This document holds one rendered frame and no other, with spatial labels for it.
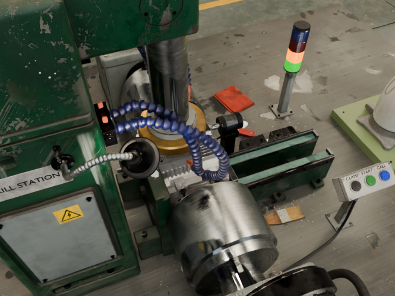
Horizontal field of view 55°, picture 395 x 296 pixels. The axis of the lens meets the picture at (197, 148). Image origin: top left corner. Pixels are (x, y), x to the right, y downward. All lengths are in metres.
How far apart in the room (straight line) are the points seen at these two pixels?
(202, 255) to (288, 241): 0.48
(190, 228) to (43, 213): 0.33
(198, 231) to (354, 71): 1.30
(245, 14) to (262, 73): 2.01
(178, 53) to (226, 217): 0.39
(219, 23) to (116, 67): 2.39
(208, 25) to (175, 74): 2.83
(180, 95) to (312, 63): 1.19
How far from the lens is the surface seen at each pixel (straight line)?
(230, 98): 1.69
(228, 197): 0.95
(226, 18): 3.75
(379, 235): 1.43
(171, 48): 0.78
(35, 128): 0.66
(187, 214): 0.94
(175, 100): 0.87
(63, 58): 0.58
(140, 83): 1.25
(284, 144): 1.40
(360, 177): 1.18
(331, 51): 2.08
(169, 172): 1.06
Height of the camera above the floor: 1.96
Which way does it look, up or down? 51 degrees down
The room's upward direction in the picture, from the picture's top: straight up
